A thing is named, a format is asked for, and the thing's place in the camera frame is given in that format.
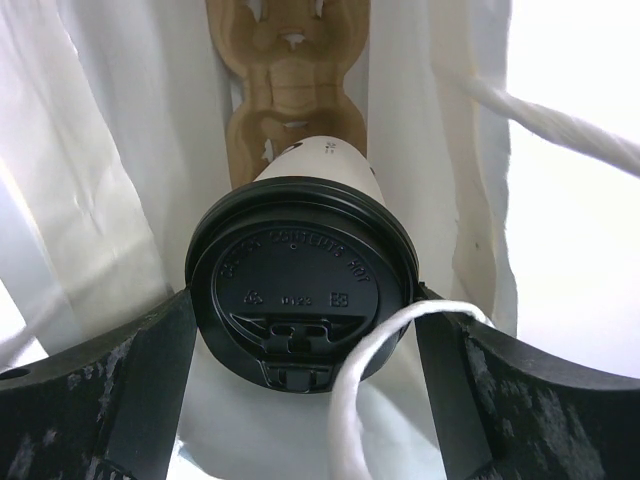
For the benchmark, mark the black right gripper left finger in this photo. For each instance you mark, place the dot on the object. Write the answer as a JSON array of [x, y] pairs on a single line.
[[105, 409]]

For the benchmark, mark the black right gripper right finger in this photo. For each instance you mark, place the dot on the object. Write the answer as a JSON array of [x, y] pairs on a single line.
[[503, 409]]

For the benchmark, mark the black cup lid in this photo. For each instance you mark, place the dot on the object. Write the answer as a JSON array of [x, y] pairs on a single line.
[[288, 274]]

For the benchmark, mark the light blue paper bag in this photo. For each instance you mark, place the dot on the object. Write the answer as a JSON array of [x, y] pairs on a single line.
[[113, 148]]

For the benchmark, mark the white paper cup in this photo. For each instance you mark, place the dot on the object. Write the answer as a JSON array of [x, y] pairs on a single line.
[[327, 158]]

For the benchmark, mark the brown cardboard cup carrier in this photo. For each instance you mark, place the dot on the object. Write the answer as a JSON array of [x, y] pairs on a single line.
[[291, 58]]

